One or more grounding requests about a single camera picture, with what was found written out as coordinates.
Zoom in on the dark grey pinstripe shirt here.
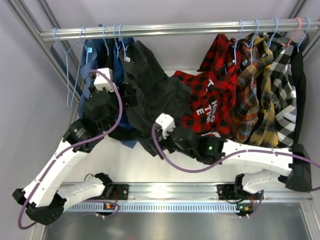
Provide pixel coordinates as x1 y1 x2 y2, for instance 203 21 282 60
119 40 192 157

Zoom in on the light blue wire hanger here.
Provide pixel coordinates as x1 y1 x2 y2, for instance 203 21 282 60
118 24 135 62

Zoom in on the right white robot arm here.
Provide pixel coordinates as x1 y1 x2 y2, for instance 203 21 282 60
151 124 313 194

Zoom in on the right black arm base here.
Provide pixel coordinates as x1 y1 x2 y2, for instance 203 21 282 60
216 183 262 204

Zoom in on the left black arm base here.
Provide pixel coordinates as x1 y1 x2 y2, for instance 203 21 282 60
84 172 129 201

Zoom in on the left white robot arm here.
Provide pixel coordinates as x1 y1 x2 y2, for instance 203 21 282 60
12 76 123 230

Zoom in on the blue plaid shirt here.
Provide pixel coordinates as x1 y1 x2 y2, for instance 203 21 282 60
113 37 135 131

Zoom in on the light blue checked shirt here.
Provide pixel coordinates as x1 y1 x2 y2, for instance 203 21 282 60
77 39 103 118

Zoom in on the red black plaid shirt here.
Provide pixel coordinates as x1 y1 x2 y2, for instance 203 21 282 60
173 71 237 138

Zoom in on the yellow brown plaid shirt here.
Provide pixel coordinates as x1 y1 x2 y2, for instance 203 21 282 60
230 33 279 148

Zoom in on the red plaid hanging shirt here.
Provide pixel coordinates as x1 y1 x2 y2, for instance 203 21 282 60
197 33 241 82

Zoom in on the light blue empty hanger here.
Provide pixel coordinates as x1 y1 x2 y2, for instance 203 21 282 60
52 26 87 109

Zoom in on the black white plaid shirt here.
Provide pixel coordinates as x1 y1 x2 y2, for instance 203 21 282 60
270 34 297 148

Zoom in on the pink hanger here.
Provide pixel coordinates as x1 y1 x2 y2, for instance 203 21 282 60
281 17 303 48

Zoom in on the black shirt far right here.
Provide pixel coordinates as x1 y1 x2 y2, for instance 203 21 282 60
290 43 307 144

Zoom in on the black hanging garment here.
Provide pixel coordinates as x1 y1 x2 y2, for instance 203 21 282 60
98 39 136 142

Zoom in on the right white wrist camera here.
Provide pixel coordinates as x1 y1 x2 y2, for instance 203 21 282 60
155 113 176 139

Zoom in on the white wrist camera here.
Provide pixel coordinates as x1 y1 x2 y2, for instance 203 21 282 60
155 113 176 139
93 67 118 93

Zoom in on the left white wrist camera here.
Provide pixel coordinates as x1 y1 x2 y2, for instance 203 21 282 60
93 67 118 93

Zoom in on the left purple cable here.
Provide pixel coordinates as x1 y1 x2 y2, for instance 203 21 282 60
17 69 125 230

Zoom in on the aluminium front rail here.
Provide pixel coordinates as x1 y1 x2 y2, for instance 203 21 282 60
65 182 312 214

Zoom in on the aluminium hanging rail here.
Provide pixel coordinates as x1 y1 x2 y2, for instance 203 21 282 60
40 18 320 41

